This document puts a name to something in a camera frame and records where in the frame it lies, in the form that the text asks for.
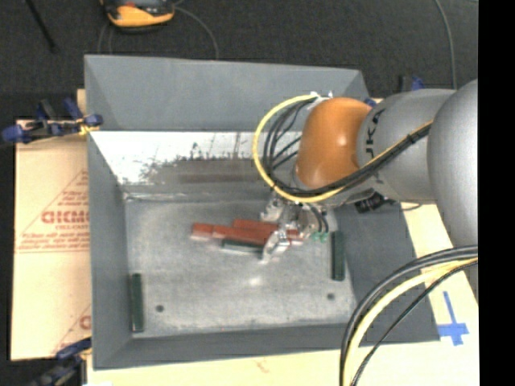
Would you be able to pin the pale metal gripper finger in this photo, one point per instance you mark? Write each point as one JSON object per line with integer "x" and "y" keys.
{"x": 281, "y": 238}
{"x": 270, "y": 255}

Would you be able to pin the dark green flat block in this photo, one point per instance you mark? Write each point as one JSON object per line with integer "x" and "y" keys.
{"x": 241, "y": 247}
{"x": 137, "y": 302}
{"x": 338, "y": 255}

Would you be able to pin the red-brown flat block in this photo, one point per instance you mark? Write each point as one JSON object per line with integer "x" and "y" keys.
{"x": 253, "y": 224}
{"x": 245, "y": 235}
{"x": 203, "y": 230}

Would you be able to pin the grey metal bin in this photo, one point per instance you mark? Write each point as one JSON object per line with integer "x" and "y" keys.
{"x": 209, "y": 292}

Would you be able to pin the brown cardboard board, red print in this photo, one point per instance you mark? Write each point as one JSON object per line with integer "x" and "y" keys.
{"x": 48, "y": 255}

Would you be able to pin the black cylinder on white bracket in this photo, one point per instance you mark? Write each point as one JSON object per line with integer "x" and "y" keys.
{"x": 368, "y": 204}

